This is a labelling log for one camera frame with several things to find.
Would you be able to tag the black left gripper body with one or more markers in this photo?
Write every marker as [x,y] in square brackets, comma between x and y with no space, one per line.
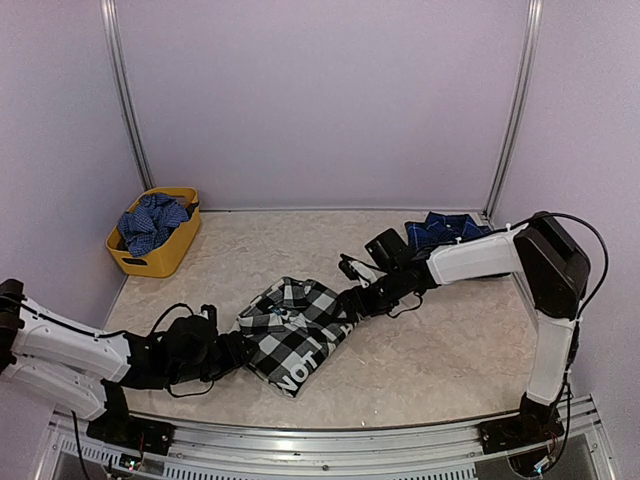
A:
[220,364]

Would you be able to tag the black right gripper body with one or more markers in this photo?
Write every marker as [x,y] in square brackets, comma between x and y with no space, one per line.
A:
[379,302]

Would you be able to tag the black white checked shirt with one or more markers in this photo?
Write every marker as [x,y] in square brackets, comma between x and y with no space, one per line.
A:
[297,325]

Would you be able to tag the blue plaid shirt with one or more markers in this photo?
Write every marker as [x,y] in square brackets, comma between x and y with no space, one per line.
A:
[440,229]

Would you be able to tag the yellow plastic basket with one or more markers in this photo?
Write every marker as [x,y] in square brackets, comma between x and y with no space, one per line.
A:
[165,260]

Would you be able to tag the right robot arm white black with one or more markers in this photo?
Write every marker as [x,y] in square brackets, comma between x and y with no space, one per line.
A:
[556,270]

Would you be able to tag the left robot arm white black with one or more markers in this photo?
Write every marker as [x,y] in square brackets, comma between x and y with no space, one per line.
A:
[88,371]

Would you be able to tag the blue gingham crumpled shirt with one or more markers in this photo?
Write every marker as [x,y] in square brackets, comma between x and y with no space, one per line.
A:
[151,223]

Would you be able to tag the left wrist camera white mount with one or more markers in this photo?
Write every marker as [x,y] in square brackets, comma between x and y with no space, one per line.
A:
[209,311]

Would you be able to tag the right aluminium frame post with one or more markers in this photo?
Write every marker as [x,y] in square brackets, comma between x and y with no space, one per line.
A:
[517,106]

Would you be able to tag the aluminium frame post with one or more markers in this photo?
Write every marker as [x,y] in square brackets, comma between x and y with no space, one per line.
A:
[517,106]
[109,14]

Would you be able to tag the aluminium front rail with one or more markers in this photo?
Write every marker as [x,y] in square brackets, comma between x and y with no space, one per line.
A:
[451,450]

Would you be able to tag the left aluminium frame post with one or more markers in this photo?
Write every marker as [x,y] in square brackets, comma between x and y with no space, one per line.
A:
[109,14]

